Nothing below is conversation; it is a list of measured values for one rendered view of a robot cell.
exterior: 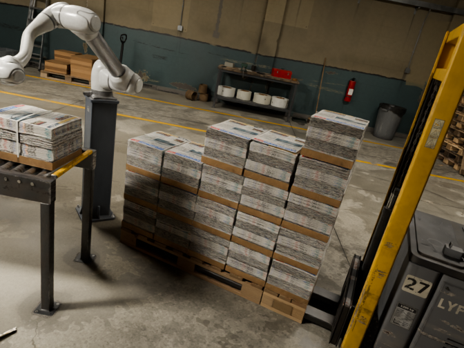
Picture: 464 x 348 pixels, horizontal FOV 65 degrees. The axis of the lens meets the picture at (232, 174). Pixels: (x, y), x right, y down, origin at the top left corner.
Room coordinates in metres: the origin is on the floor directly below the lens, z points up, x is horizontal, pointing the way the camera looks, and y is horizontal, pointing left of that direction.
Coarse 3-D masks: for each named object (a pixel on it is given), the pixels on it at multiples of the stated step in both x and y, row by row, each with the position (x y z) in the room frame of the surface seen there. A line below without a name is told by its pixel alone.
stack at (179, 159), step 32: (128, 160) 2.36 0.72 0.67; (160, 160) 2.27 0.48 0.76; (192, 160) 2.20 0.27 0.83; (128, 192) 2.35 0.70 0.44; (160, 192) 2.26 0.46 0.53; (224, 192) 2.11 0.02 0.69; (256, 192) 2.04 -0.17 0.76; (288, 192) 1.98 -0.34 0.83; (160, 224) 2.26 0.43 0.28; (224, 224) 2.09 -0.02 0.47; (256, 224) 2.02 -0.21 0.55; (160, 256) 2.26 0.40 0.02; (192, 256) 2.16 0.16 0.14; (224, 256) 2.08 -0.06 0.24; (256, 256) 2.01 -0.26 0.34; (224, 288) 2.06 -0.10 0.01; (256, 288) 1.99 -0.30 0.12
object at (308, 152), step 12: (312, 156) 1.95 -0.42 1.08; (324, 156) 1.93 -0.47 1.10; (300, 192) 1.95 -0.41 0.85; (312, 192) 1.93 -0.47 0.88; (336, 204) 1.88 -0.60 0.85; (288, 228) 1.95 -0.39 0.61; (300, 228) 1.93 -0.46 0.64; (324, 240) 1.88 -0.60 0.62; (300, 264) 1.91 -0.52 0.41; (276, 288) 1.94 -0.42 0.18; (300, 300) 1.89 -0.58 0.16
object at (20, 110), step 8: (0, 112) 1.79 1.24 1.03; (8, 112) 1.81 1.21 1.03; (16, 112) 1.84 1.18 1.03; (24, 112) 1.87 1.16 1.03; (32, 112) 1.90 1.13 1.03; (0, 120) 1.71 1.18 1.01; (8, 120) 1.71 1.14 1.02; (0, 128) 1.72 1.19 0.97; (8, 128) 1.71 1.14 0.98; (0, 136) 1.72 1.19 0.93; (8, 136) 1.72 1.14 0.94; (0, 144) 1.72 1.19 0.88; (8, 144) 1.72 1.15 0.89; (8, 152) 1.72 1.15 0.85
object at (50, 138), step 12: (36, 120) 1.77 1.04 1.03; (48, 120) 1.81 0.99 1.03; (60, 120) 1.84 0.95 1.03; (72, 120) 1.89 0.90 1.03; (24, 132) 1.71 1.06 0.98; (36, 132) 1.70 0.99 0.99; (48, 132) 1.69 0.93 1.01; (60, 132) 1.77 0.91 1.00; (72, 132) 1.87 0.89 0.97; (24, 144) 1.71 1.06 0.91; (36, 144) 1.70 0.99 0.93; (48, 144) 1.69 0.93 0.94; (60, 144) 1.76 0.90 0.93; (72, 144) 1.88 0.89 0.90; (24, 156) 1.71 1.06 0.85; (36, 156) 1.70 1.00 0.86; (48, 156) 1.70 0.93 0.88; (60, 156) 1.76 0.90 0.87
